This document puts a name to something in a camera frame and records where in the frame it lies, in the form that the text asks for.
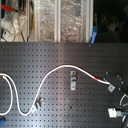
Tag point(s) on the grey metal cable clip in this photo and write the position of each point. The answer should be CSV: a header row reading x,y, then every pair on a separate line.
x,y
73,80

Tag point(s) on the blue clamp handle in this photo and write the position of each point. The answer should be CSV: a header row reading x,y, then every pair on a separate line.
x,y
94,34

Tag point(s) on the black perforated pegboard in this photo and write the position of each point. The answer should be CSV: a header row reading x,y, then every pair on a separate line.
x,y
43,70

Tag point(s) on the small grey cable clip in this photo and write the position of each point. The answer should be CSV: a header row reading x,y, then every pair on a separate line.
x,y
38,104

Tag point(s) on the red handled tool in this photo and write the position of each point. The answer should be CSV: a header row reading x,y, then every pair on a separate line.
x,y
11,9

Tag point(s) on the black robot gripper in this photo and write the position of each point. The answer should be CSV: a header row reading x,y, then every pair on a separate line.
x,y
115,83

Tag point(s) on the white connector plug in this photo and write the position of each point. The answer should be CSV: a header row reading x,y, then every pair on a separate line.
x,y
113,113

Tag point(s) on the blue object at edge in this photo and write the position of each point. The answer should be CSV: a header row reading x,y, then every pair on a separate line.
x,y
2,120

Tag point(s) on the clear plastic sheet panel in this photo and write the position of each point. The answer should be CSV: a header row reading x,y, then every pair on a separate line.
x,y
63,20

